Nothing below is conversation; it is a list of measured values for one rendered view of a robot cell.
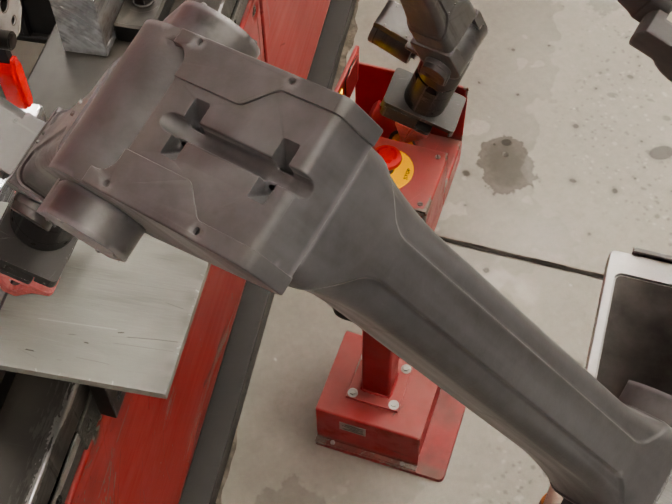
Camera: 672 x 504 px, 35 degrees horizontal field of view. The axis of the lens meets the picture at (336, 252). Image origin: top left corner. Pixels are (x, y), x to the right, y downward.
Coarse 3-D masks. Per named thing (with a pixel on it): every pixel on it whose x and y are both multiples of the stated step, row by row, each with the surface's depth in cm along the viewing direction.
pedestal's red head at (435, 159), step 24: (360, 72) 148; (384, 72) 146; (360, 96) 152; (384, 120) 150; (384, 144) 142; (408, 144) 142; (432, 144) 152; (456, 144) 152; (432, 168) 139; (456, 168) 154; (408, 192) 137; (432, 192) 137; (432, 216) 142
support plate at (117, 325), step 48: (144, 240) 106; (96, 288) 103; (144, 288) 103; (192, 288) 103; (0, 336) 100; (48, 336) 100; (96, 336) 100; (144, 336) 100; (96, 384) 97; (144, 384) 97
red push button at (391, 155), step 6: (378, 150) 137; (384, 150) 137; (390, 150) 137; (396, 150) 137; (384, 156) 137; (390, 156) 137; (396, 156) 137; (390, 162) 136; (396, 162) 136; (390, 168) 136
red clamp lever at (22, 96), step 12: (0, 36) 98; (12, 36) 99; (0, 48) 99; (12, 48) 99; (0, 60) 101; (12, 60) 101; (0, 72) 102; (12, 72) 101; (0, 84) 104; (12, 84) 103; (24, 84) 104; (12, 96) 104; (24, 96) 104; (24, 108) 106
